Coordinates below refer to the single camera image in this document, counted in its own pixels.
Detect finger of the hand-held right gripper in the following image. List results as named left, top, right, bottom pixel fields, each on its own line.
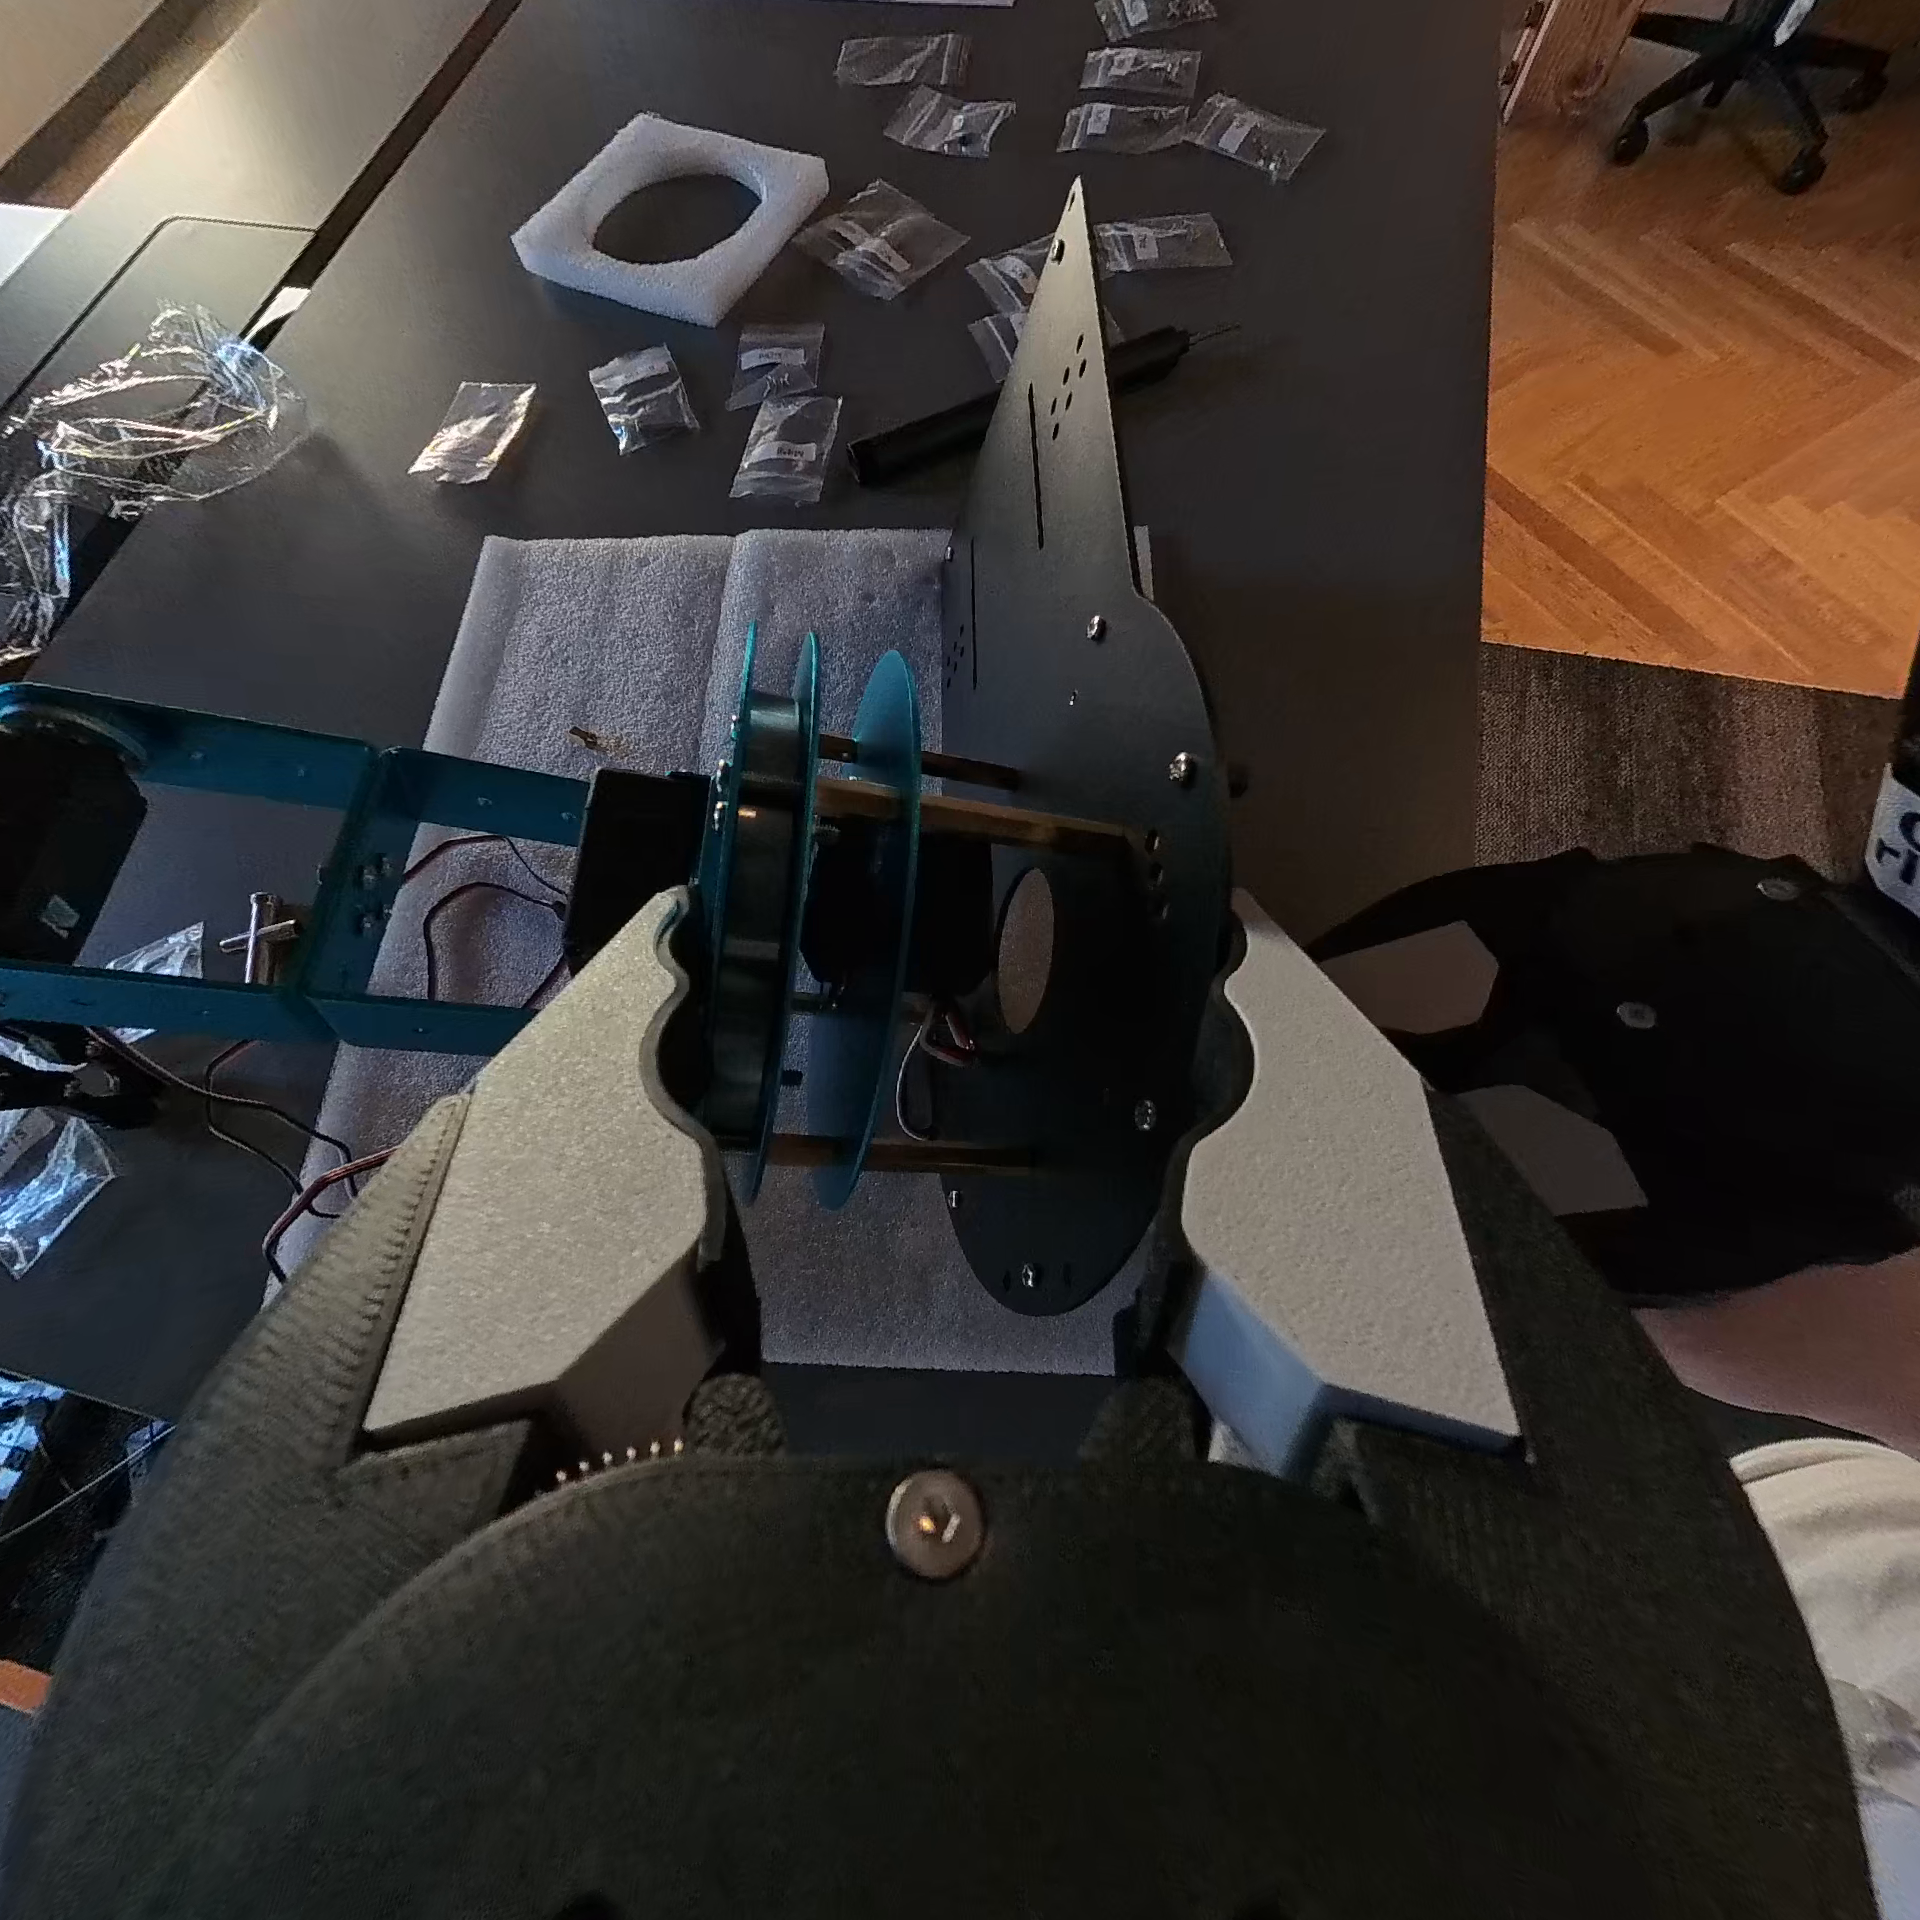
left=1464, top=1082, right=1653, bottom=1224
left=1380, top=914, right=1505, bottom=1039

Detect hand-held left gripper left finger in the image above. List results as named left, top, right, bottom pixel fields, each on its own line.
left=363, top=887, right=759, bottom=1487

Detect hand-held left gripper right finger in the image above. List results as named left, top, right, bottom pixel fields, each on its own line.
left=1119, top=885, right=1520, bottom=1478

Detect blue and black toy robot arm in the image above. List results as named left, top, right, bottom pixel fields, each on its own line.
left=0, top=175, right=1255, bottom=1321

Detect black screwdriver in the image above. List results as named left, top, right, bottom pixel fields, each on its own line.
left=848, top=322, right=1244, bottom=485

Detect person's right forearm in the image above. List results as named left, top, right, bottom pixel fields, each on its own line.
left=1635, top=1245, right=1920, bottom=1448

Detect dark desk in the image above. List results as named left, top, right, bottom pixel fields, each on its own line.
left=0, top=0, right=1501, bottom=1418

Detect silver cross wrench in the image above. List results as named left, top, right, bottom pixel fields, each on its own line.
left=221, top=887, right=301, bottom=992

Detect person's white clothing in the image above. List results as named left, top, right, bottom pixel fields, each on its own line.
left=1725, top=1431, right=1920, bottom=1920

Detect white foam sheet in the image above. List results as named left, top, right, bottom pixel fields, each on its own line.
left=267, top=533, right=1156, bottom=1373

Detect scattered small parts bags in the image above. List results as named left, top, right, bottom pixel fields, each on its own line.
left=407, top=0, right=1329, bottom=505

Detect crumpled clear plastic wrap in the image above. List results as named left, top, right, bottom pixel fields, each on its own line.
left=0, top=298, right=308, bottom=654

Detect black office chair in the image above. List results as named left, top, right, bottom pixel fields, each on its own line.
left=1604, top=0, right=1892, bottom=194

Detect red and black servo cable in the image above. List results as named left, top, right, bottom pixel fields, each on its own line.
left=412, top=831, right=579, bottom=994
left=211, top=1035, right=401, bottom=1278

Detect wooden post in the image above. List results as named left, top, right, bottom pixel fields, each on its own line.
left=1499, top=0, right=1653, bottom=121

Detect white square foam frame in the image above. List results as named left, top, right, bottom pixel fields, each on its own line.
left=513, top=112, right=832, bottom=327

